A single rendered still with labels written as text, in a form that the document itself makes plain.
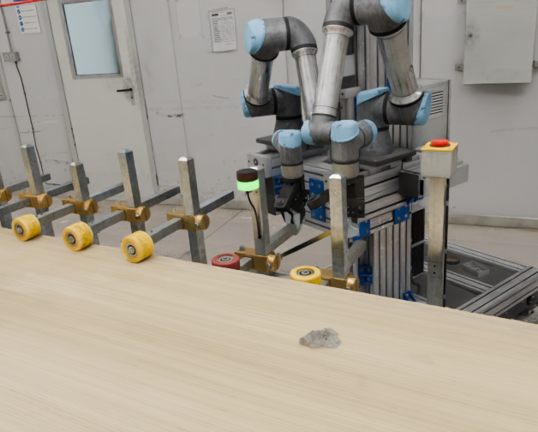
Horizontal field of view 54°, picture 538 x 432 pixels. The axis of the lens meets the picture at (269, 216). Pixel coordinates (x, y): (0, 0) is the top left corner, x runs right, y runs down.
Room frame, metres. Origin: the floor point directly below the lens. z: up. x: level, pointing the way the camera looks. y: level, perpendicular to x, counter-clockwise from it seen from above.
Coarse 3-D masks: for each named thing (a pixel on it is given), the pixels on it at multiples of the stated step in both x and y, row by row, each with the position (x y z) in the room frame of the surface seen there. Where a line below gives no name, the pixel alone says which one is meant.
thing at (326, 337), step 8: (328, 328) 0.96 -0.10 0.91; (304, 336) 0.93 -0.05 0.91; (312, 336) 0.94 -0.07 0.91; (320, 336) 0.93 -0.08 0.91; (328, 336) 0.92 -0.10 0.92; (304, 344) 0.92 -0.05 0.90; (312, 344) 0.91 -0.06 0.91; (320, 344) 0.91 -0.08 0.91; (328, 344) 0.91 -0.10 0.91; (336, 344) 0.91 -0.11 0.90
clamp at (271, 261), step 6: (240, 252) 1.49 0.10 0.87; (246, 252) 1.49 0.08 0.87; (252, 252) 1.48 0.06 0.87; (270, 252) 1.47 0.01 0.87; (240, 258) 1.49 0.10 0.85; (252, 258) 1.46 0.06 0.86; (258, 258) 1.45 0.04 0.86; (264, 258) 1.44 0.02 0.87; (270, 258) 1.44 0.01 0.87; (276, 258) 1.45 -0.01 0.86; (258, 264) 1.45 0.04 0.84; (264, 264) 1.44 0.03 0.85; (270, 264) 1.43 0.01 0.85; (276, 264) 1.44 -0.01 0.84; (258, 270) 1.45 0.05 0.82; (264, 270) 1.44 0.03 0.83; (276, 270) 1.45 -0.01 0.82
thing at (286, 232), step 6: (282, 228) 1.69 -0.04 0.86; (288, 228) 1.68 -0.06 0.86; (294, 228) 1.70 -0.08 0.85; (276, 234) 1.64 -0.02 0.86; (282, 234) 1.63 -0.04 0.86; (288, 234) 1.66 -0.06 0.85; (270, 240) 1.59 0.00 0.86; (276, 240) 1.59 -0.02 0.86; (282, 240) 1.63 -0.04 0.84; (276, 246) 1.59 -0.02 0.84; (246, 258) 1.46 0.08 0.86; (240, 264) 1.43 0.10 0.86; (246, 264) 1.43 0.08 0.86; (252, 264) 1.46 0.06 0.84; (240, 270) 1.40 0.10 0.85; (246, 270) 1.43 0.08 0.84
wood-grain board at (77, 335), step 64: (0, 256) 1.55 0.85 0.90; (64, 256) 1.50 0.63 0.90; (0, 320) 1.14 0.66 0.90; (64, 320) 1.11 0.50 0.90; (128, 320) 1.08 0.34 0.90; (192, 320) 1.06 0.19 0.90; (256, 320) 1.04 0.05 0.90; (320, 320) 1.01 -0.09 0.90; (384, 320) 0.99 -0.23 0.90; (448, 320) 0.97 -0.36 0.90; (512, 320) 0.95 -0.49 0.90; (0, 384) 0.88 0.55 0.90; (64, 384) 0.86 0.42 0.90; (128, 384) 0.84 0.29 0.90; (192, 384) 0.83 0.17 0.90; (256, 384) 0.81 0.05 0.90; (320, 384) 0.80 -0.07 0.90; (384, 384) 0.78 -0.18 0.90; (448, 384) 0.77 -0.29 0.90; (512, 384) 0.75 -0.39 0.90
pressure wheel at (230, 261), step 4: (216, 256) 1.39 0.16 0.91; (220, 256) 1.39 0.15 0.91; (224, 256) 1.37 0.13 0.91; (228, 256) 1.39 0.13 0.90; (232, 256) 1.39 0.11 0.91; (236, 256) 1.38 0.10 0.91; (212, 260) 1.37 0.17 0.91; (216, 260) 1.37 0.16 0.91; (220, 260) 1.37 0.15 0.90; (224, 260) 1.36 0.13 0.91; (228, 260) 1.37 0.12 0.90; (232, 260) 1.36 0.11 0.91; (236, 260) 1.36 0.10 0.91; (212, 264) 1.35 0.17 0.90; (216, 264) 1.34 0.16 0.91; (220, 264) 1.34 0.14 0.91; (224, 264) 1.33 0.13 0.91; (228, 264) 1.34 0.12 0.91; (232, 264) 1.34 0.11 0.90; (236, 264) 1.35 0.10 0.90; (232, 268) 1.34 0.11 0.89; (236, 268) 1.35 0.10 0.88
